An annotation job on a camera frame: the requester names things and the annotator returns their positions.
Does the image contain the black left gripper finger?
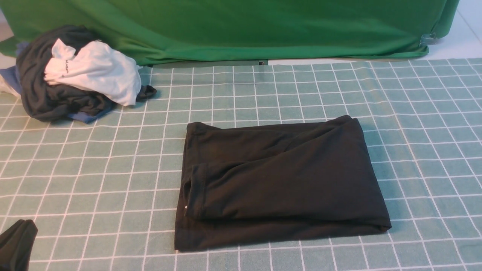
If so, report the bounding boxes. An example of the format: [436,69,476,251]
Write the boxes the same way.
[0,219,38,271]

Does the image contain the dark gray long-sleeve shirt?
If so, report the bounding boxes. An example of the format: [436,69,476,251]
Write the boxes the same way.
[174,115,392,251]

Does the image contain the white crumpled shirt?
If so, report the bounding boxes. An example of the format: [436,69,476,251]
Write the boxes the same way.
[44,38,142,106]

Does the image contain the green checkered grid mat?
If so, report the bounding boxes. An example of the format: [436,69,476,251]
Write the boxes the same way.
[0,58,482,271]

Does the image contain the dark crumpled clothes pile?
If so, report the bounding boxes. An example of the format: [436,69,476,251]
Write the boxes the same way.
[1,25,157,123]

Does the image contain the green backdrop cloth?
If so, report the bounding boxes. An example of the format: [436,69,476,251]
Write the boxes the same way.
[1,0,459,65]

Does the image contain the metal binder clip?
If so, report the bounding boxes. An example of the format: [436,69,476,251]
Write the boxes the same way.
[419,32,438,47]

